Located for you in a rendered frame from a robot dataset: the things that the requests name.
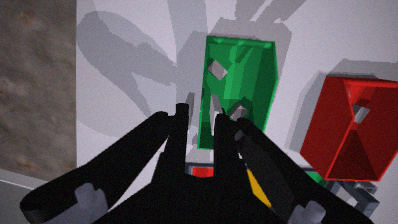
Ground dark grey shelf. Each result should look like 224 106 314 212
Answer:
184 163 380 218

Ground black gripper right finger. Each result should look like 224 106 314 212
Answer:
210 94 374 224

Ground green bin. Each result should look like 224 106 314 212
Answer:
197 36 278 150

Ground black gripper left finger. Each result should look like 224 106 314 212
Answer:
20 92 195 224

